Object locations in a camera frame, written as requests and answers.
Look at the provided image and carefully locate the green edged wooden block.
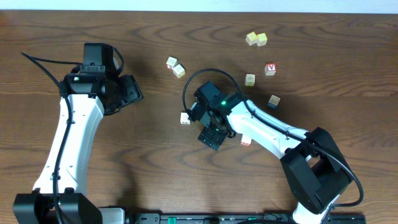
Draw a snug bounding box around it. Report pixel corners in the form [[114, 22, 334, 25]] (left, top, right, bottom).
[[180, 112, 190, 124]]

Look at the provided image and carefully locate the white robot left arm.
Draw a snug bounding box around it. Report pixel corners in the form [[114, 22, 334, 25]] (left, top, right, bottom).
[[13, 73, 143, 223]]

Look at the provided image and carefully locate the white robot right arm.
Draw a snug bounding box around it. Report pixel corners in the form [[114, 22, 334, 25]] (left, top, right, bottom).
[[186, 92, 357, 223]]

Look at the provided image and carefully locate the red edged wooden block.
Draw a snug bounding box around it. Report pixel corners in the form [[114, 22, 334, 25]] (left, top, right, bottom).
[[241, 134, 252, 146]]

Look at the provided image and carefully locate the yellow picture block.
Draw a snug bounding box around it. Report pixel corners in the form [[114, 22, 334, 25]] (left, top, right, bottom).
[[245, 74, 256, 86]]

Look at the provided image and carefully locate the red number three block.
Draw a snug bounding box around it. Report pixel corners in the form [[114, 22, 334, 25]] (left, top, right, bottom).
[[166, 57, 178, 70]]

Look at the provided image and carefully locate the blue edged picture block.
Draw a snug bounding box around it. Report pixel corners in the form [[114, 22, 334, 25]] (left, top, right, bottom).
[[267, 95, 280, 109]]

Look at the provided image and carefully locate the umbrella picture block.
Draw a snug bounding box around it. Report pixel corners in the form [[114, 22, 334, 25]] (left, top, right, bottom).
[[173, 64, 185, 78]]

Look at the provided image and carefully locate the red letter V block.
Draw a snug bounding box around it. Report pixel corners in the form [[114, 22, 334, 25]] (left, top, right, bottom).
[[265, 63, 276, 76]]

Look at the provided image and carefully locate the yellow letter block left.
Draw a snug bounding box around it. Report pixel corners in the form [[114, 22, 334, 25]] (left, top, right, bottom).
[[246, 32, 257, 45]]

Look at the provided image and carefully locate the yellow letter block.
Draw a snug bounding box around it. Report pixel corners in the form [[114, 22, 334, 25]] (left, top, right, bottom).
[[256, 32, 268, 47], [246, 32, 257, 45]]

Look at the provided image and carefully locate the yellow letter block right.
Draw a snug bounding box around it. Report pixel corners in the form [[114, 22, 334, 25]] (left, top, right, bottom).
[[256, 32, 268, 47]]

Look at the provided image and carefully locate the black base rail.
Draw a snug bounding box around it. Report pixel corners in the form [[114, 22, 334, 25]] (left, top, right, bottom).
[[99, 206, 368, 224]]

